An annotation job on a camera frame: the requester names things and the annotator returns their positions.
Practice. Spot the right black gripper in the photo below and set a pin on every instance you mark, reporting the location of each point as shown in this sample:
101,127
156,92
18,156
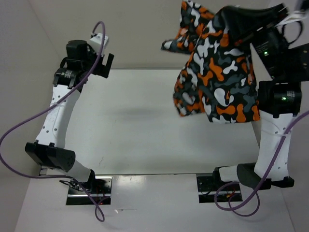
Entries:
241,21

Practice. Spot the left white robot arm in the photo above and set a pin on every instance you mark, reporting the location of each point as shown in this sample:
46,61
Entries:
48,149

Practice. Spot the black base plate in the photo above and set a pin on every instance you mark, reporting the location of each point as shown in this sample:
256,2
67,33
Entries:
100,192
207,186

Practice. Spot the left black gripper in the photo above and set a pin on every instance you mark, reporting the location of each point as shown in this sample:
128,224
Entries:
103,70

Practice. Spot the aluminium table edge rail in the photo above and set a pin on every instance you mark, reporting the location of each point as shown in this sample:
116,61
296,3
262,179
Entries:
43,171

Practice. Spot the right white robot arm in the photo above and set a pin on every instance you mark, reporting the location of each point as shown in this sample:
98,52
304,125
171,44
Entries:
279,98

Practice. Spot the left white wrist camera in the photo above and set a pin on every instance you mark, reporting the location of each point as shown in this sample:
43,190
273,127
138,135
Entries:
96,40

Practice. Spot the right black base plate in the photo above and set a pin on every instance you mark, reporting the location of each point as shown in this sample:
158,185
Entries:
207,186

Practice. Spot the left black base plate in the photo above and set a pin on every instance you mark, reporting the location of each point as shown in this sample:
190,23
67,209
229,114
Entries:
100,192

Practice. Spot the orange camouflage shorts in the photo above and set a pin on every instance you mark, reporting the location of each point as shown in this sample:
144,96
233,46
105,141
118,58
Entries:
218,79

